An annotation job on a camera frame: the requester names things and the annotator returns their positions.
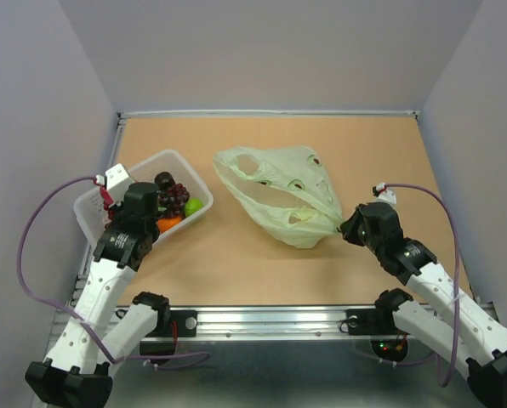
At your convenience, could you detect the orange persimmon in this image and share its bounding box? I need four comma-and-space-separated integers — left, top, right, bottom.
157, 216, 183, 234

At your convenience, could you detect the dark purple grape bunch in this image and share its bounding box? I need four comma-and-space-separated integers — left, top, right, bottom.
158, 184, 191, 218

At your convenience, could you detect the green lime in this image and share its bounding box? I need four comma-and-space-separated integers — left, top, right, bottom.
184, 198, 203, 218

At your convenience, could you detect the translucent green plastic bag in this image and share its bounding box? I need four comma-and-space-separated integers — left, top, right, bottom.
213, 145, 344, 249

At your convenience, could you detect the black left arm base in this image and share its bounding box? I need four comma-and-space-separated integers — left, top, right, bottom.
147, 309, 198, 338

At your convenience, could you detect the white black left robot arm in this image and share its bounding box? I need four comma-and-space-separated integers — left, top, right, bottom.
25, 182, 171, 407

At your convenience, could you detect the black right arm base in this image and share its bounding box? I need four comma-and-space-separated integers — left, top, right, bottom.
339, 288, 413, 336

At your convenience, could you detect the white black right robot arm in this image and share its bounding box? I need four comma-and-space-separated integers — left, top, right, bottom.
340, 201, 507, 407

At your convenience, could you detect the red grape bunch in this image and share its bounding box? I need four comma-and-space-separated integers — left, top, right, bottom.
103, 201, 114, 226

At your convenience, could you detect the dark plum at back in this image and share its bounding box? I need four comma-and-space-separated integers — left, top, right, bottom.
154, 172, 175, 190

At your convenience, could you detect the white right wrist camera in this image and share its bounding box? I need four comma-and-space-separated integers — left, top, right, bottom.
373, 183, 397, 207

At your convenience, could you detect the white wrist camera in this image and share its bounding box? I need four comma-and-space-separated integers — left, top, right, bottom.
102, 163, 135, 205
373, 183, 397, 207

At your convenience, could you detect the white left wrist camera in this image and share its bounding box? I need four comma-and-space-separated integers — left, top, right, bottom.
102, 163, 135, 205

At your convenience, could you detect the front aluminium mounting rail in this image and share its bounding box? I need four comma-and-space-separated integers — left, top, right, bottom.
146, 305, 404, 343

